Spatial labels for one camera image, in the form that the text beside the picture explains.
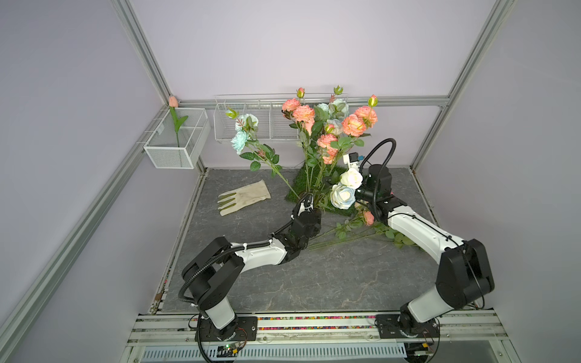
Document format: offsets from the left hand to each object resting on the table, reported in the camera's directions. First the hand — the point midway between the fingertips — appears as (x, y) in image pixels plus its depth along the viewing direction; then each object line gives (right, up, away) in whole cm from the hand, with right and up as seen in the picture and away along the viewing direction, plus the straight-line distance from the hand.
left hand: (313, 209), depth 87 cm
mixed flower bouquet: (-2, +19, -9) cm, 21 cm away
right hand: (+3, +12, -9) cm, 15 cm away
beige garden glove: (-31, +4, +22) cm, 38 cm away
